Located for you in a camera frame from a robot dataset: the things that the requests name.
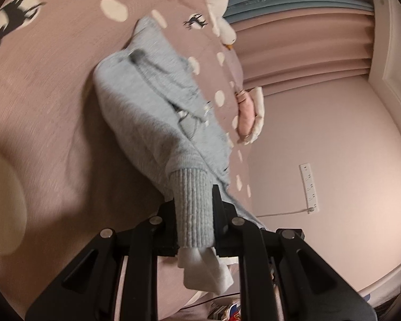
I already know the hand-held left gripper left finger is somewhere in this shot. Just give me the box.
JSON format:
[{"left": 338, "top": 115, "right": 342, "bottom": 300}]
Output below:
[{"left": 25, "top": 201, "right": 181, "bottom": 321}]

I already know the pink curtain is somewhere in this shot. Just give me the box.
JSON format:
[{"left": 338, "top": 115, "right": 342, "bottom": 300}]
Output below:
[{"left": 225, "top": 0, "right": 376, "bottom": 96}]

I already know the white power cable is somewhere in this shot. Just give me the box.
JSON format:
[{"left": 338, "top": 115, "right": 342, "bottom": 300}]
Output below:
[{"left": 256, "top": 209, "right": 313, "bottom": 218}]

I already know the grey sweatshirt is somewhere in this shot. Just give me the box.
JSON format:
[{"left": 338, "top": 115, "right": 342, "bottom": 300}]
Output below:
[{"left": 93, "top": 17, "right": 271, "bottom": 293}]

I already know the pink polka dot blanket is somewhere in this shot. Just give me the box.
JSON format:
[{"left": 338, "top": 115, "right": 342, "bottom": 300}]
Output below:
[{"left": 0, "top": 0, "right": 255, "bottom": 321}]

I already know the pink folded garment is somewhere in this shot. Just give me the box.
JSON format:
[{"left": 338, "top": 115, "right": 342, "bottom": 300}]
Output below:
[{"left": 237, "top": 90, "right": 256, "bottom": 137}]

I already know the colourful printed box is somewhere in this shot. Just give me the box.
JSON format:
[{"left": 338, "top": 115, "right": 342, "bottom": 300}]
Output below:
[{"left": 209, "top": 299, "right": 243, "bottom": 321}]

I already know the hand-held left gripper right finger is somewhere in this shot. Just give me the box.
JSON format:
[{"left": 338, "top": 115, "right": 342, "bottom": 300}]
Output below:
[{"left": 211, "top": 184, "right": 378, "bottom": 321}]

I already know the teal curtain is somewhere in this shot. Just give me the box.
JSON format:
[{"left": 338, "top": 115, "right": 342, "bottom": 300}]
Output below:
[{"left": 225, "top": 0, "right": 375, "bottom": 24}]

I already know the white wall socket strip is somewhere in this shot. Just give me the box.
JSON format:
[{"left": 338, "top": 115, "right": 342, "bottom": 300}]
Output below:
[{"left": 299, "top": 163, "right": 319, "bottom": 214}]

